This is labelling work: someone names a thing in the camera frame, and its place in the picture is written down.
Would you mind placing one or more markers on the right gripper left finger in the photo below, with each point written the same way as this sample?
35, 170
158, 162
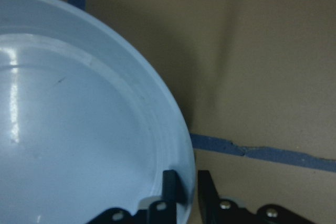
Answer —
163, 210

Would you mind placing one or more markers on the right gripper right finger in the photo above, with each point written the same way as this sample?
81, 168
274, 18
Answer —
214, 209

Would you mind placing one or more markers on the blue plate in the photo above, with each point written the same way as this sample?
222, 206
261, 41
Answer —
86, 122

